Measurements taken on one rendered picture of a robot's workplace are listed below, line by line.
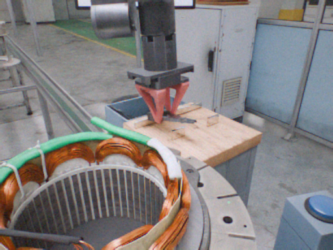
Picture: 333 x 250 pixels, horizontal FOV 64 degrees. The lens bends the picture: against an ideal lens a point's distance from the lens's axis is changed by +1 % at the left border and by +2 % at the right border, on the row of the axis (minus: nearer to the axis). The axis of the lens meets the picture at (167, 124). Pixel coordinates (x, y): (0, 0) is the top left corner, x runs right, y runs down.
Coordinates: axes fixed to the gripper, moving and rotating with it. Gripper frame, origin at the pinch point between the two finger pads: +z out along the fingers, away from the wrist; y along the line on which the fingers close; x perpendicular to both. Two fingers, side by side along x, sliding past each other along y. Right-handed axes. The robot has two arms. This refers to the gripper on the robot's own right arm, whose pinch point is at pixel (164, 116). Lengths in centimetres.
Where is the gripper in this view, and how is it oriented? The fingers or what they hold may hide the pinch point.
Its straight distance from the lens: 49.5
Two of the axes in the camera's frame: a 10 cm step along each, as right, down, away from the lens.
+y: -7.8, 3.1, -5.4
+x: 6.2, 2.9, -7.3
